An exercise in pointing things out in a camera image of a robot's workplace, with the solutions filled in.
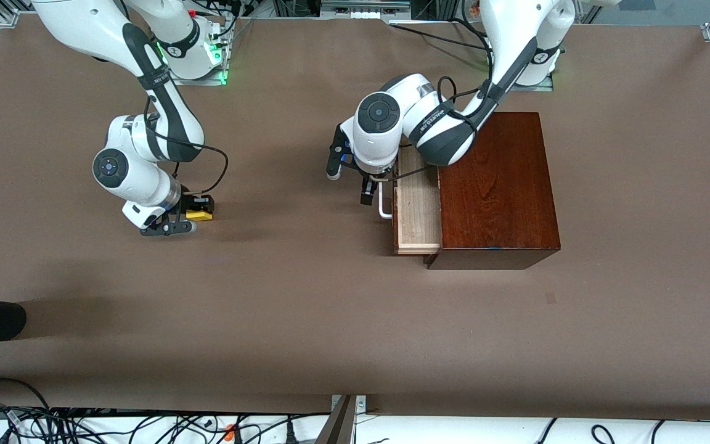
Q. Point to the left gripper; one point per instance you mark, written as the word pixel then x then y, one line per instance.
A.
pixel 368 187

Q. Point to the orange plug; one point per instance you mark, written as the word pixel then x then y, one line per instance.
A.
pixel 230 431

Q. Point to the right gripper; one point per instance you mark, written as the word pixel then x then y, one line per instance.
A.
pixel 190 202

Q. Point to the dark metal bar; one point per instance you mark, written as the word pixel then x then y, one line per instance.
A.
pixel 338 425

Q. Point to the white power strip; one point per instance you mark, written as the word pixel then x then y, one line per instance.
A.
pixel 364 11

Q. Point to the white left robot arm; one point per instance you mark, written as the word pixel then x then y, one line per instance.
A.
pixel 515 31

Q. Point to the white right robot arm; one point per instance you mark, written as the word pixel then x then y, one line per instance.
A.
pixel 164 117

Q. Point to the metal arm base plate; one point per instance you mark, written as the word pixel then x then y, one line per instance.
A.
pixel 534 87
pixel 207 79

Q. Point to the yellow block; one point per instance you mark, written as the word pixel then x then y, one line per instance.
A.
pixel 198 214

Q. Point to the aluminium table bracket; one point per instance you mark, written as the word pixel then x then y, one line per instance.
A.
pixel 361 404

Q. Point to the dark brown wooden cabinet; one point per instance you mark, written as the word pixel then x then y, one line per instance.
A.
pixel 503 197

